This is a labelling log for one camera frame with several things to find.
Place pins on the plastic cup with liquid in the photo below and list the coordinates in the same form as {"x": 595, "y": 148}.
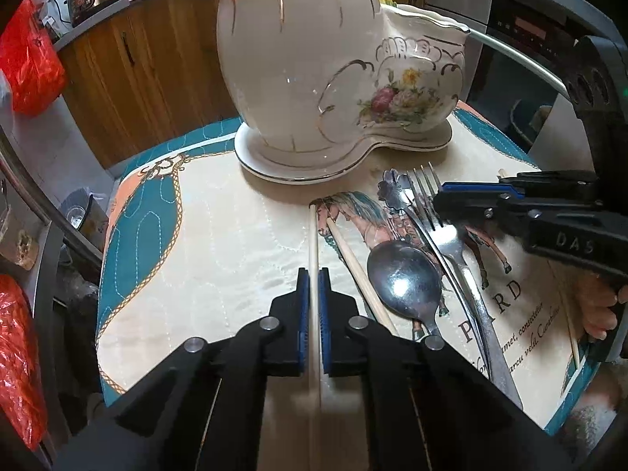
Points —
{"x": 18, "y": 243}

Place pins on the person's right hand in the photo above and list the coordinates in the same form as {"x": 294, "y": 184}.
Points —
{"x": 596, "y": 298}

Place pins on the steel fork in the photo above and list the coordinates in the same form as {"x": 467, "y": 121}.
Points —
{"x": 449, "y": 247}

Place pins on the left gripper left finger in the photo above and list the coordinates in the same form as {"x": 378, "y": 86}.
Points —
{"x": 233, "y": 380}

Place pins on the oven with steel handle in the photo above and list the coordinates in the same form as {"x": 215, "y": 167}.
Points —
{"x": 512, "y": 78}

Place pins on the red plastic bag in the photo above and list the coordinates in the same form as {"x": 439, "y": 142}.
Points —
{"x": 29, "y": 63}
{"x": 22, "y": 400}

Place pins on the red plastic bag lower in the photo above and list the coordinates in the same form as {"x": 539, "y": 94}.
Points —
{"x": 22, "y": 400}

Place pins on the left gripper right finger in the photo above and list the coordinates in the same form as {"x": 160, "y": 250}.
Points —
{"x": 388, "y": 367}

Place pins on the wooden chopstick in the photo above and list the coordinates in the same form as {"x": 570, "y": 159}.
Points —
{"x": 314, "y": 361}
{"x": 360, "y": 277}

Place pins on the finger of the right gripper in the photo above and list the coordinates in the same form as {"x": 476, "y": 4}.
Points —
{"x": 476, "y": 208}
{"x": 466, "y": 189}

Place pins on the printed horse table mat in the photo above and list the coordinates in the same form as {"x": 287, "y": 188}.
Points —
{"x": 199, "y": 248}

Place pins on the large steel spoon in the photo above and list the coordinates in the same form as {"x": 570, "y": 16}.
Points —
{"x": 406, "y": 282}

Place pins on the cream floral ceramic utensil holder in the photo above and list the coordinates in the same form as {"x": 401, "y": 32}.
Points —
{"x": 322, "y": 83}

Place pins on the red plastic bag upper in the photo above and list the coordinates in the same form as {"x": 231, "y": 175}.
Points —
{"x": 29, "y": 63}

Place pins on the wooden kitchen cabinet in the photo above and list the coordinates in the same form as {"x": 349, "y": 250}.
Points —
{"x": 144, "y": 74}

